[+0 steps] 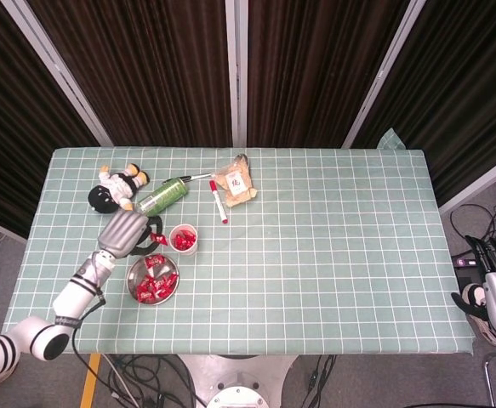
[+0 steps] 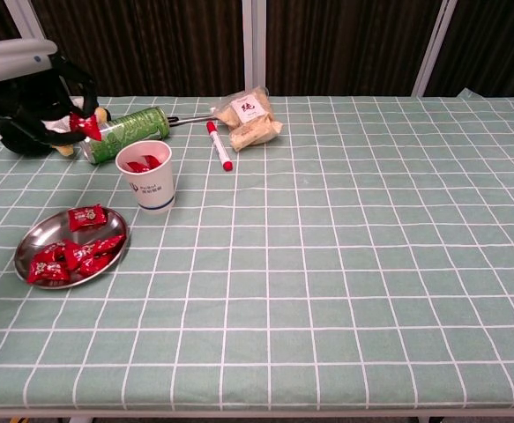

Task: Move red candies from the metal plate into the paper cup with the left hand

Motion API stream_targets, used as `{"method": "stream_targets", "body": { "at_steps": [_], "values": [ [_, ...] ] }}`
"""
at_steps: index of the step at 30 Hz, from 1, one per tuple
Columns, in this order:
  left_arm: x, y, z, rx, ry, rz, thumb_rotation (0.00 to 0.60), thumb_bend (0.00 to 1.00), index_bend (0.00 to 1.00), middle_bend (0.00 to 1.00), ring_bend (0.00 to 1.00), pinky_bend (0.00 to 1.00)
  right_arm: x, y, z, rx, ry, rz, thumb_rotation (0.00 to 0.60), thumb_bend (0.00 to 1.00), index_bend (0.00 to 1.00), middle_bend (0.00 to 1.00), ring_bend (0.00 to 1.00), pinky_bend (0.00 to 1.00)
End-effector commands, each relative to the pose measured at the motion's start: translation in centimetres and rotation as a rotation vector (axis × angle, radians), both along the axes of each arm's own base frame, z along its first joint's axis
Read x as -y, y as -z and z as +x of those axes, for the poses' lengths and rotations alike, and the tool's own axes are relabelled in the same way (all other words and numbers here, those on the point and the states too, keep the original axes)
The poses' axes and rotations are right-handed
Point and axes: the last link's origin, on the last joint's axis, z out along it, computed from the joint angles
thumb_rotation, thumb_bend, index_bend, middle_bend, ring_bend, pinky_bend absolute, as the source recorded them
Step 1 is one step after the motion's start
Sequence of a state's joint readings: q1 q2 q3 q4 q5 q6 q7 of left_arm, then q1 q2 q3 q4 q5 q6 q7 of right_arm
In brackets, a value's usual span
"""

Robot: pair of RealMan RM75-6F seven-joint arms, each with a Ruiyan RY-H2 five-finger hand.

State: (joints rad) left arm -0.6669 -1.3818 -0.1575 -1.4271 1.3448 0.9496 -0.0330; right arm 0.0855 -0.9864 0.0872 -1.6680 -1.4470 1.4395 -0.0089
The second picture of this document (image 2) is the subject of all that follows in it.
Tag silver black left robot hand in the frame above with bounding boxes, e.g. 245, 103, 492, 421
0, 38, 101, 146

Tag silver metal plate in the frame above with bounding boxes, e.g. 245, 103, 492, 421
13, 205, 130, 291

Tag white paper cup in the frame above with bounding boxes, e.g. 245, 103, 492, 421
115, 139, 177, 216

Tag black white plush doll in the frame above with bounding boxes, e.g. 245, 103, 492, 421
0, 94, 112, 158

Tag green bottle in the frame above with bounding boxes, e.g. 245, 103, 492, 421
78, 107, 171, 167

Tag black silver pen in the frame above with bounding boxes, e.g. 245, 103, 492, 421
167, 113, 216, 127

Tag red white marker pen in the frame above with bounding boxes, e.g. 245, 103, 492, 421
205, 121, 235, 173

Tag clear bag of beige snacks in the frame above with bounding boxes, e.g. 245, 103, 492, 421
210, 85, 284, 153

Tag green white checked tablecloth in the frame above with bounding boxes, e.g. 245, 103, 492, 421
0, 87, 514, 411

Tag white partition frame post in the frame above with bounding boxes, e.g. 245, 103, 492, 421
3, 0, 71, 97
242, 0, 268, 96
410, 0, 459, 97

